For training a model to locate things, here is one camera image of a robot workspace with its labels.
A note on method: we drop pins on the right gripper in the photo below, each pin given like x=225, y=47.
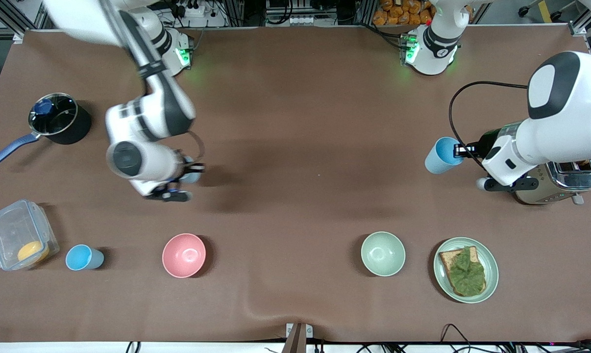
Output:
x=187, y=167

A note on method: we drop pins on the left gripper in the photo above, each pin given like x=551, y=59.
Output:
x=484, y=141

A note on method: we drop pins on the blue plastic cup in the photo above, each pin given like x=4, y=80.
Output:
x=437, y=157
x=82, y=257
x=193, y=177

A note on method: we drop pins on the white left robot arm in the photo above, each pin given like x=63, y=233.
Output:
x=570, y=113

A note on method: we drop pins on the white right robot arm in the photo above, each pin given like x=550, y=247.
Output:
x=143, y=117

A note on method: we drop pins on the pink bowl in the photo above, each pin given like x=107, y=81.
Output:
x=184, y=255

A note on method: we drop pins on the brown table mat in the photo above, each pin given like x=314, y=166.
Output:
x=295, y=147

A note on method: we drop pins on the cream and chrome toaster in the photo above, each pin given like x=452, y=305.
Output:
x=570, y=180

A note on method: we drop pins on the brown bread slice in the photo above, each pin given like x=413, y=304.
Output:
x=446, y=257

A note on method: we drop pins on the toast slice in toaster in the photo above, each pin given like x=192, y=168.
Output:
x=583, y=164

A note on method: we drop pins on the pale green plate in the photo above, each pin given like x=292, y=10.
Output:
x=492, y=267

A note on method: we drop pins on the green lettuce leaf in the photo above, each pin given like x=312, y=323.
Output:
x=467, y=274

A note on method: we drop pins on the pale green bowl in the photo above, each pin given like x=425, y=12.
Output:
x=382, y=253

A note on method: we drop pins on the glass lid with blue knob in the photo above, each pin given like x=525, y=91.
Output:
x=55, y=117

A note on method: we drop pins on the bag of orange buns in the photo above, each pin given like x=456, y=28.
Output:
x=403, y=12

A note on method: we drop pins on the white power strip with plugs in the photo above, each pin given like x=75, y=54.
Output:
x=192, y=11

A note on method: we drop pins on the small white power strip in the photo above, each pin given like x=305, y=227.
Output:
x=301, y=21

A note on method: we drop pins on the yellow round food piece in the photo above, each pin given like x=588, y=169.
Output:
x=32, y=251

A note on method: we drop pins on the clear plastic lidded container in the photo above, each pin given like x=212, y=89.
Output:
x=11, y=230

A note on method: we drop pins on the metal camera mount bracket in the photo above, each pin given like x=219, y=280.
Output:
x=295, y=338

